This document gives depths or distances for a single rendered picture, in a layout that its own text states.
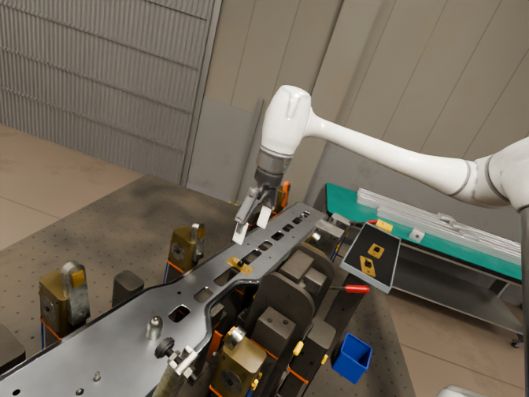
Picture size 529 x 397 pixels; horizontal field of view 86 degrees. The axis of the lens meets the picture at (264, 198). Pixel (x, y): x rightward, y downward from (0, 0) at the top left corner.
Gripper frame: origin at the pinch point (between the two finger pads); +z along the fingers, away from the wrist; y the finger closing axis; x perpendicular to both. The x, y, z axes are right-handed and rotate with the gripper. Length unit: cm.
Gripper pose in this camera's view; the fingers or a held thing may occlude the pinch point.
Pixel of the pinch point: (250, 231)
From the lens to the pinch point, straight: 85.8
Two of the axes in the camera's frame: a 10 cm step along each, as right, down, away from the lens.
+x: -8.3, -4.3, 3.5
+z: -2.9, 8.7, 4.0
